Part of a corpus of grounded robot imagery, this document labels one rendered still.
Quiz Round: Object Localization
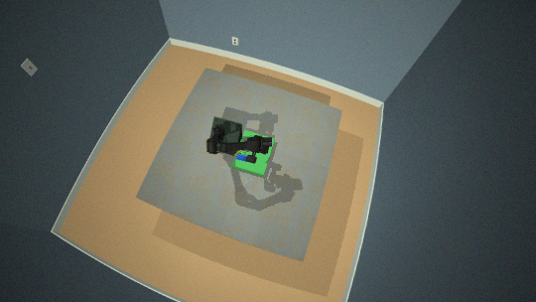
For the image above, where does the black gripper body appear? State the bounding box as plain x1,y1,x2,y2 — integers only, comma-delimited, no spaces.
246,152,257,164

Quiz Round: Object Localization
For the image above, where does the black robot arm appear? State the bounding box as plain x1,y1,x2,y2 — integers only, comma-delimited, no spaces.
206,126,272,155

